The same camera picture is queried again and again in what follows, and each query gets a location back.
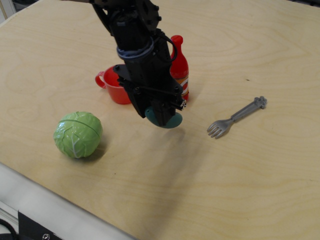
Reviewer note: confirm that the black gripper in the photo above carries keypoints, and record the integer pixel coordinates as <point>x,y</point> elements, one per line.
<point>145,76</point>

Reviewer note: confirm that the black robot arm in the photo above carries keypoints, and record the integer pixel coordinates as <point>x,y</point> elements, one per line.
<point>129,18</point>

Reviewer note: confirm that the red plastic cup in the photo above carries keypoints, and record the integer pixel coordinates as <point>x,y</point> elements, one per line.
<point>108,80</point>

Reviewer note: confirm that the red toy ketchup bottle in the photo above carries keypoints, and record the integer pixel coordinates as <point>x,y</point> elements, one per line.
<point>179,68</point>

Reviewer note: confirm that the grey plastic toy fork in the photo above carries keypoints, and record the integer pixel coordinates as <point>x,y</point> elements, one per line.
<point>218,128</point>

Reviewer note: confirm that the green toy cabbage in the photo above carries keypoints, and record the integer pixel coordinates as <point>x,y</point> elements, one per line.
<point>78,134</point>

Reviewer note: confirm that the black corner bracket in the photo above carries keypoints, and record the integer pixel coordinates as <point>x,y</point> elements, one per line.
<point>29,229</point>

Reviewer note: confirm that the aluminium frame rail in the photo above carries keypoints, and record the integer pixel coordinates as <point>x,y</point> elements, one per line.
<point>10,215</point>

